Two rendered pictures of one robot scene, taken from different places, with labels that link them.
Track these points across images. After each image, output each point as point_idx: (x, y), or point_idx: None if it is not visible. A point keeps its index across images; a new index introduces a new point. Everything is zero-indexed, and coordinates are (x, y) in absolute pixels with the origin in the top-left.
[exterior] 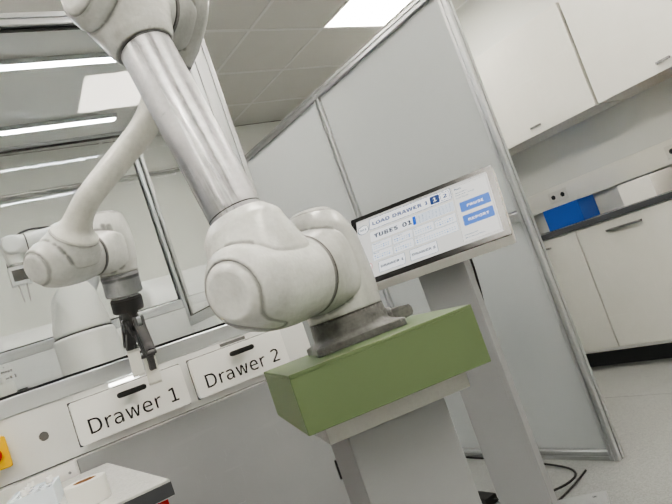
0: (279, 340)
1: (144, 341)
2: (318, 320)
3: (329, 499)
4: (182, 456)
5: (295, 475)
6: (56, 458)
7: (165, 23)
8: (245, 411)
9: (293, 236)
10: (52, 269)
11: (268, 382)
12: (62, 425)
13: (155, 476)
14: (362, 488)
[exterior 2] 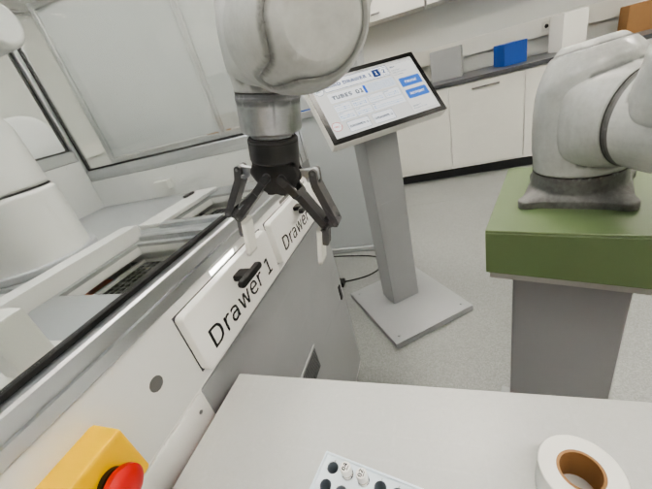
0: (310, 193)
1: (331, 206)
2: (608, 171)
3: (340, 316)
4: (278, 328)
5: (327, 308)
6: (180, 405)
7: None
8: (302, 266)
9: None
10: (366, 33)
11: (503, 241)
12: (175, 353)
13: (572, 399)
14: (611, 322)
